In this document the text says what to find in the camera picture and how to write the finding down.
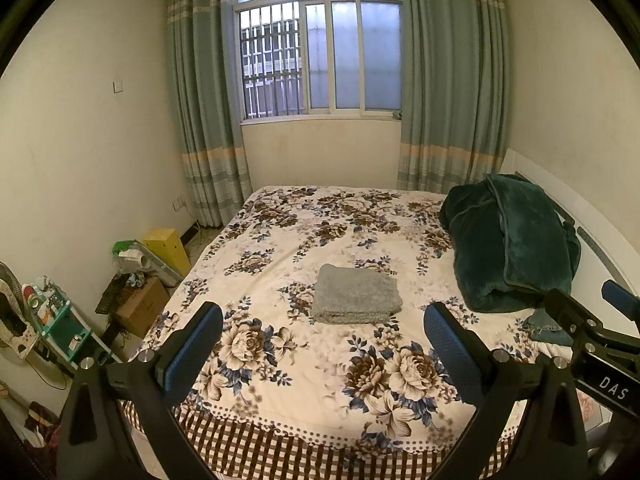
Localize cardboard box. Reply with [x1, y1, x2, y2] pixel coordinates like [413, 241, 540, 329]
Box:
[115, 277, 171, 338]

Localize dark green pillow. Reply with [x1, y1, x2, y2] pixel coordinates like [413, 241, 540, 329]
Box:
[487, 174, 576, 293]

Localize green striped curtain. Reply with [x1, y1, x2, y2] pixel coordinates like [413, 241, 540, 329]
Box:
[396, 0, 511, 195]
[166, 0, 253, 228]

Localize dark green blanket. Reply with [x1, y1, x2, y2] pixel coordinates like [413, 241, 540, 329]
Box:
[439, 175, 582, 314]

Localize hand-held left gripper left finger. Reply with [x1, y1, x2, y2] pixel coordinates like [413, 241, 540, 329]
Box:
[56, 301, 224, 480]

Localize white pipe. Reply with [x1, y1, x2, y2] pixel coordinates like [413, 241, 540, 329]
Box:
[117, 250, 183, 287]

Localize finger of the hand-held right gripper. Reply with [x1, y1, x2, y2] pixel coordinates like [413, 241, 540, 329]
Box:
[601, 280, 640, 317]
[542, 288, 640, 357]

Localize white spotted cloth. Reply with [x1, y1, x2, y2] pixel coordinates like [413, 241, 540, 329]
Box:
[0, 287, 43, 361]

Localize black keyboard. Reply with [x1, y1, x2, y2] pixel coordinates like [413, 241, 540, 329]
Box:
[95, 276, 126, 315]

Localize barred window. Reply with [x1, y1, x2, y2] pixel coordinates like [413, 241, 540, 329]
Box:
[232, 0, 405, 126]

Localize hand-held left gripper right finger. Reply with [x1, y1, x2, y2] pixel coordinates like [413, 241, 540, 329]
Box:
[423, 302, 587, 480]

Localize green plastic bag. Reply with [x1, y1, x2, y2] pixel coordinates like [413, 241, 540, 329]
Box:
[112, 240, 146, 262]

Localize yellow box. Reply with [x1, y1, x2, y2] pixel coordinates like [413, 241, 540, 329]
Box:
[142, 228, 192, 276]

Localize bed with floral sheet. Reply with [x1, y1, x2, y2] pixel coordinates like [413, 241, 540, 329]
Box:
[117, 185, 616, 471]

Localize teal shelf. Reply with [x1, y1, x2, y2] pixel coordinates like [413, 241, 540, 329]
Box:
[22, 280, 108, 367]

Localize grey pants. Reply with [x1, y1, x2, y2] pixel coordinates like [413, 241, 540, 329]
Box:
[310, 263, 404, 325]

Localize white headboard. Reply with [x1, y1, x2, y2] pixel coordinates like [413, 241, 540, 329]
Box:
[501, 147, 640, 341]

